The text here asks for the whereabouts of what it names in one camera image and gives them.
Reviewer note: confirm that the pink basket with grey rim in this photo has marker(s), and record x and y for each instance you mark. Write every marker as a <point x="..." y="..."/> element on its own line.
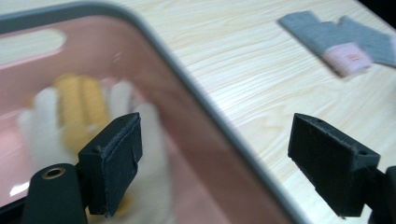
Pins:
<point x="140" y="59"/>

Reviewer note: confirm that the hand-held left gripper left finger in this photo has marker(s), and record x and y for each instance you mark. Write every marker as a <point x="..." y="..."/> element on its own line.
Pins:
<point x="115" y="165"/>

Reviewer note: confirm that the grey and pink knit sock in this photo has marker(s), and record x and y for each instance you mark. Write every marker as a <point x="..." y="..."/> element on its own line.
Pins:
<point x="373" y="43"/>
<point x="317" y="34"/>

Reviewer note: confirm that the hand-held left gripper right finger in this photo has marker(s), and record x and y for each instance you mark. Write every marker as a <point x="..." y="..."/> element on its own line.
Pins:
<point x="330" y="165"/>

